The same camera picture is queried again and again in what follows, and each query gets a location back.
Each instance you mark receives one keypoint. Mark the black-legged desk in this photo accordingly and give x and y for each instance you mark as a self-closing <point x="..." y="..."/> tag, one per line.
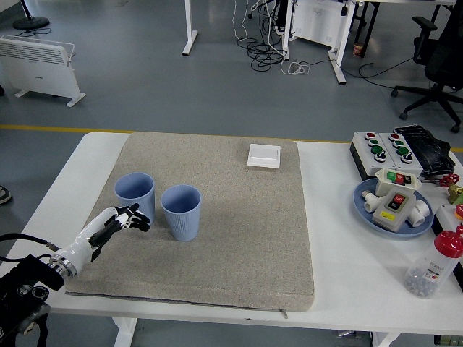
<point x="372" y="14"/>

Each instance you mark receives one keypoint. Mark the grey four-button control box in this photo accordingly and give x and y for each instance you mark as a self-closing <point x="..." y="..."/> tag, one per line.
<point x="365" y="155"/>
<point x="412" y="168"/>

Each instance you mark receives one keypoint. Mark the white table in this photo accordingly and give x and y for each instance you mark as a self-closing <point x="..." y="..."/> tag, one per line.
<point x="343" y="274"/>

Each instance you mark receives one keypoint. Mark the red drink can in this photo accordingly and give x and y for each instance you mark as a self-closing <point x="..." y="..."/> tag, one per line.
<point x="358" y="49"/>

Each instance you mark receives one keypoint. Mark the cream three-button switch box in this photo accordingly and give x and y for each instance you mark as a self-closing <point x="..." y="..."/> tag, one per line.
<point x="383" y="186"/>

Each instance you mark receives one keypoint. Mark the white desk leg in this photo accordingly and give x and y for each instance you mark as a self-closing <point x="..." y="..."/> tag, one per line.
<point x="190" y="36"/>
<point x="337" y="65"/>

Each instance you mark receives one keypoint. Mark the white wall switch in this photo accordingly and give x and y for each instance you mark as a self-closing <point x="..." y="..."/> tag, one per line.
<point x="264" y="156"/>

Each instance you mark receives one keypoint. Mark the cream two-button switch box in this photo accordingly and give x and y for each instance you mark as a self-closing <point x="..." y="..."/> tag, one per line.
<point x="385" y="217"/>

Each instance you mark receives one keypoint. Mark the black office chair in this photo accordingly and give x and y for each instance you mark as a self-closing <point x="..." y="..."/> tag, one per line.
<point x="443" y="61"/>

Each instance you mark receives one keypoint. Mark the white pipe fitting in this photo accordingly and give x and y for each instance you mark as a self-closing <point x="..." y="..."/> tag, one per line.
<point x="419" y="213"/>
<point x="370" y="206"/>

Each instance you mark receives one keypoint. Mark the black plastic tray stack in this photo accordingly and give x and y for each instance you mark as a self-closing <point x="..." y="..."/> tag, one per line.
<point x="430" y="148"/>

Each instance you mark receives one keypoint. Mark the grey-brown mat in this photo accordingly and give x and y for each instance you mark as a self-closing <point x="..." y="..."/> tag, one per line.
<point x="224" y="224"/>

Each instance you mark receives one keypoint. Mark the light blue ribbed cup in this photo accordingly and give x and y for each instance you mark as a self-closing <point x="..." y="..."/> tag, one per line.
<point x="146" y="202"/>

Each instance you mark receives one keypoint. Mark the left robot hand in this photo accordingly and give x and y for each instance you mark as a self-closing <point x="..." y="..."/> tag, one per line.
<point x="81" y="246"/>

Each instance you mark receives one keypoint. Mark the black fan stand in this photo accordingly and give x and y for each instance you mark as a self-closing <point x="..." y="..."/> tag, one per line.
<point x="30" y="22"/>

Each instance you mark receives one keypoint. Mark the darker blue ribbed cup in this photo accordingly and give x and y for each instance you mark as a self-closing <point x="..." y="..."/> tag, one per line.
<point x="184" y="227"/>

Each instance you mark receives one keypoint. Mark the clear bottle red cap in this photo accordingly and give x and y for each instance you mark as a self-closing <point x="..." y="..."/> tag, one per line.
<point x="434" y="267"/>

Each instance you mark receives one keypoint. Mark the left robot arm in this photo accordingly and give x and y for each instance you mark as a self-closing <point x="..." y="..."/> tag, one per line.
<point x="32" y="274"/>

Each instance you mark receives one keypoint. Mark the blue plate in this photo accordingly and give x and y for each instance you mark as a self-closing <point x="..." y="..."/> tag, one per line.
<point x="394" y="234"/>

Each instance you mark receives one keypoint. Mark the emergency stop button box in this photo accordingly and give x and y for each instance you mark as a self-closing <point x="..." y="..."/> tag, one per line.
<point x="460" y="211"/>

